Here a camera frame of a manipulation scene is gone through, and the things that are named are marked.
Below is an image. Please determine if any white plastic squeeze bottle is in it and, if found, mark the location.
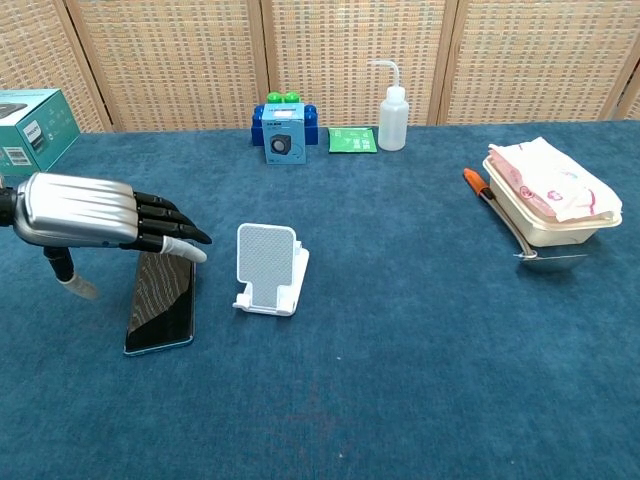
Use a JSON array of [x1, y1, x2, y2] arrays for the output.
[[368, 59, 409, 152]]

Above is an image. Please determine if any pink white wrapped package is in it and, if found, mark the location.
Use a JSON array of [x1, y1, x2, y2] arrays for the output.
[[487, 136, 624, 224]]

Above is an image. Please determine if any cream plastic food container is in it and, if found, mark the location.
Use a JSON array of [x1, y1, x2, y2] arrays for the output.
[[482, 155, 624, 248]]

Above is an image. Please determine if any white phone stand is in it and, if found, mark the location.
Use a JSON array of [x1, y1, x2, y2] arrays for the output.
[[231, 222, 311, 317]]

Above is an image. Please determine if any black smartphone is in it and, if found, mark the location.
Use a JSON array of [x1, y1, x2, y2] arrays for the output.
[[123, 250, 197, 358]]

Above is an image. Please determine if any green sachet packet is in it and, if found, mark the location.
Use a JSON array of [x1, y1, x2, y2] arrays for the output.
[[327, 126, 378, 155]]

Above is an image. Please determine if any orange marker pen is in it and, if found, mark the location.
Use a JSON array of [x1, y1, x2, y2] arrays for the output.
[[463, 167, 497, 202]]

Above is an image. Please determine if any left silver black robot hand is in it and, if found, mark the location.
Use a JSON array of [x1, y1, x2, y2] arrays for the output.
[[13, 172, 213, 301]]

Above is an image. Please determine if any teal cardboard product box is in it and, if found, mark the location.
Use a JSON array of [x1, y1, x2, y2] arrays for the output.
[[0, 88, 82, 177]]

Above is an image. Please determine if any woven rattan folding screen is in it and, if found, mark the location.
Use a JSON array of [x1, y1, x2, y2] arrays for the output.
[[0, 0, 640, 134]]

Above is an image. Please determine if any light blue speaker box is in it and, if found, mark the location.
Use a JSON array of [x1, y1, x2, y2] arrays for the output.
[[261, 102, 308, 166]]

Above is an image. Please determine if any metal ladle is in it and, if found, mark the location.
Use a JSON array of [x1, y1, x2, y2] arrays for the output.
[[483, 195, 588, 274]]

